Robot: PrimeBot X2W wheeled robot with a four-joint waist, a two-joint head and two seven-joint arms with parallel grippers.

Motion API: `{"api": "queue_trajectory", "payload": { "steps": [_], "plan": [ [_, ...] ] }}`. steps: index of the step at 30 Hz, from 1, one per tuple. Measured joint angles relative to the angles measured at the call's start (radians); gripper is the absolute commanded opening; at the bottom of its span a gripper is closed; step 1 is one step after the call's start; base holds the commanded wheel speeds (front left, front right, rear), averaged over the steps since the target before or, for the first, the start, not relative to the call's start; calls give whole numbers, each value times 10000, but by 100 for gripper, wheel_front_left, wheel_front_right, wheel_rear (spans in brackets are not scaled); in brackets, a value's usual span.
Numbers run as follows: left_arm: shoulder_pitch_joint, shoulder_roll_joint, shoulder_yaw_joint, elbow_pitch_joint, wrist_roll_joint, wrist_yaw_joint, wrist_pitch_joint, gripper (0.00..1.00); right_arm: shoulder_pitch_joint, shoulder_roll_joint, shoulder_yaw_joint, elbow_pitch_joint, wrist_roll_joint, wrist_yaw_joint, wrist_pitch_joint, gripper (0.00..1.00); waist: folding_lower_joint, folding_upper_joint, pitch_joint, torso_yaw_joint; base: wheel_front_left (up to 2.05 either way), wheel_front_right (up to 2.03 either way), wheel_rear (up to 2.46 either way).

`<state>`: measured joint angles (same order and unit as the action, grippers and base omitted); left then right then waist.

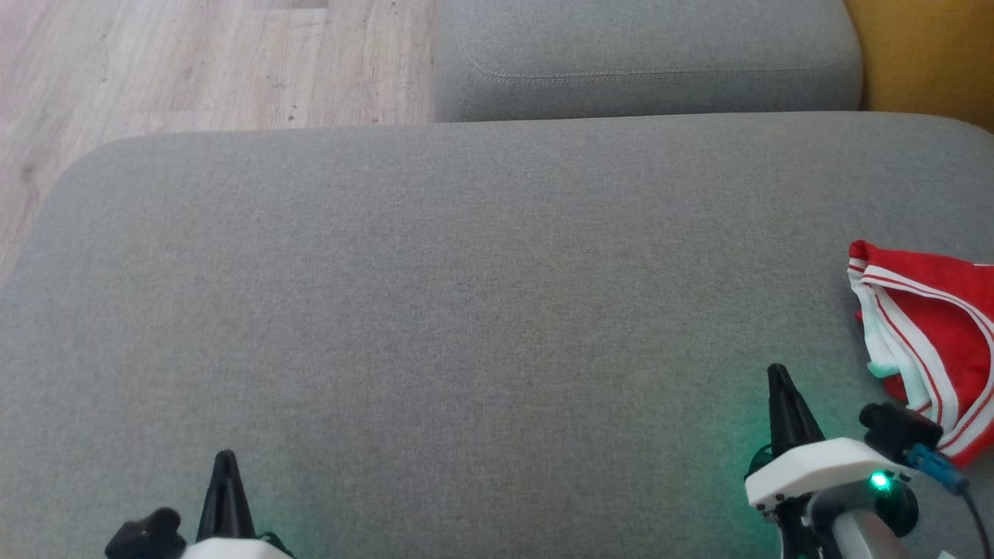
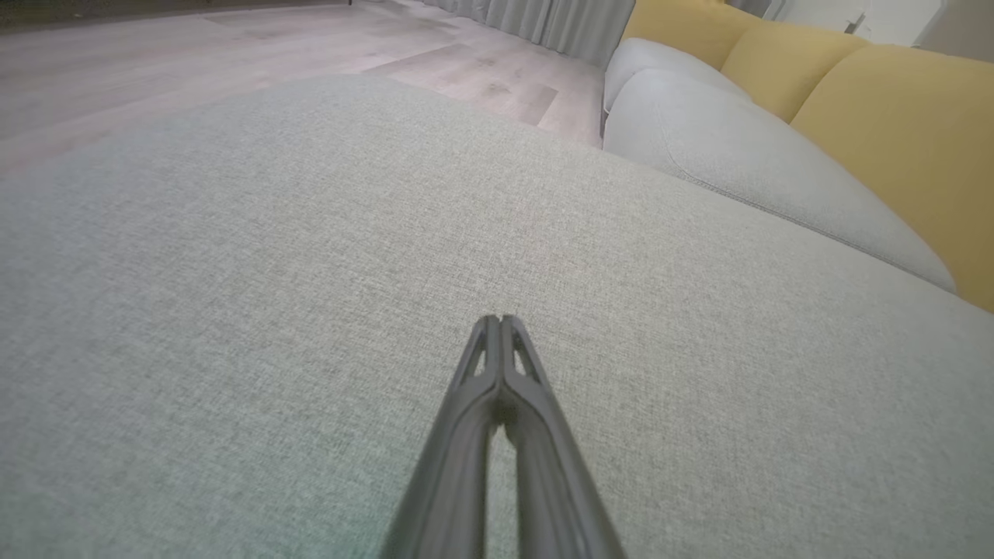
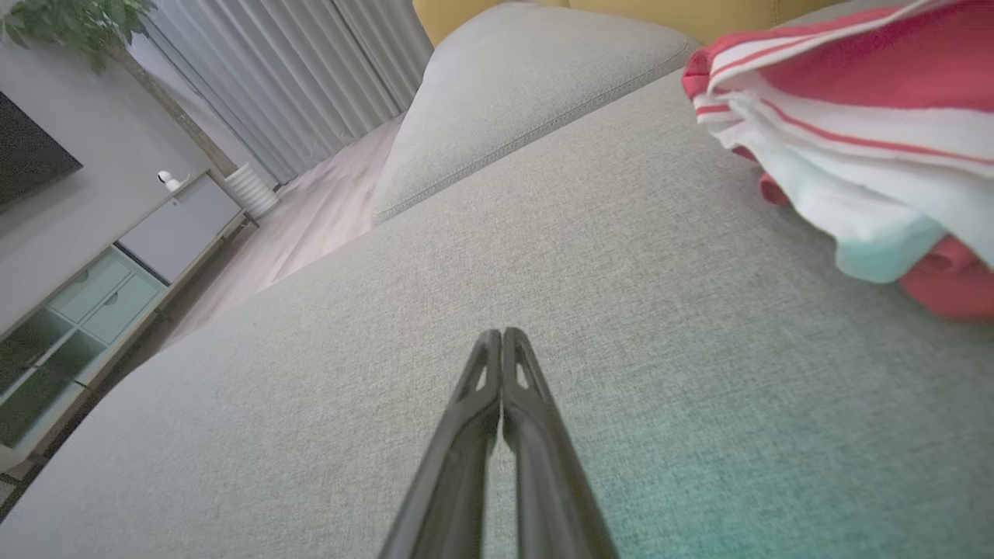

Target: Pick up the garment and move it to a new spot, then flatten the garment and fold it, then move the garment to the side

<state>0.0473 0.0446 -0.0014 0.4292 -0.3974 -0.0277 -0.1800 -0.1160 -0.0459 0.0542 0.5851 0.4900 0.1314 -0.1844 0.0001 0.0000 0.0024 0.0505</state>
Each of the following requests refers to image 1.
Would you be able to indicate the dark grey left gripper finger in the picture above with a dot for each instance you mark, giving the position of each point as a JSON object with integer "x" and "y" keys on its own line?
{"x": 238, "y": 512}
{"x": 216, "y": 512}

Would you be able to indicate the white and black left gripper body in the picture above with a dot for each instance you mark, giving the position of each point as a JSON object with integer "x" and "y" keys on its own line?
{"x": 233, "y": 550}

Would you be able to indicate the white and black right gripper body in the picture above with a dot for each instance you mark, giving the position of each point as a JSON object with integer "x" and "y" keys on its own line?
{"x": 815, "y": 470}

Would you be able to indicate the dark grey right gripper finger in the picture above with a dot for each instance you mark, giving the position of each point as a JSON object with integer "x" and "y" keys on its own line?
{"x": 800, "y": 427}
{"x": 779, "y": 427}

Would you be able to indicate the red and white sports garment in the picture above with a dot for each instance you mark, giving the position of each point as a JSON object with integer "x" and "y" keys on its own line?
{"x": 947, "y": 318}

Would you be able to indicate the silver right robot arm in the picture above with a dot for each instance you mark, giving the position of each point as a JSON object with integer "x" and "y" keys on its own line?
{"x": 862, "y": 536}

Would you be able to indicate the large grey sofa chaise cushion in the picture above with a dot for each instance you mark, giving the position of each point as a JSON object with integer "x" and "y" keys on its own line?
{"x": 388, "y": 310}

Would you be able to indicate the yellow sofa backrest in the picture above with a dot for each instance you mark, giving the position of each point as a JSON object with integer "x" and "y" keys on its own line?
{"x": 932, "y": 54}

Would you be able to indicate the grey back cushion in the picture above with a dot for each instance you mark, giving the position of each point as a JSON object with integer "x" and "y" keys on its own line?
{"x": 644, "y": 46}

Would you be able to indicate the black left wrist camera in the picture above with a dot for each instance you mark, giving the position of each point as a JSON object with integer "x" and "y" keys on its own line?
{"x": 144, "y": 536}

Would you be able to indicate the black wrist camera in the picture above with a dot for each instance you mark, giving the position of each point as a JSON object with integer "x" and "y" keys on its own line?
{"x": 144, "y": 536}
{"x": 901, "y": 427}

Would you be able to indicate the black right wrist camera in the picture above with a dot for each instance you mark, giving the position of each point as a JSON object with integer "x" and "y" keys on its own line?
{"x": 901, "y": 427}

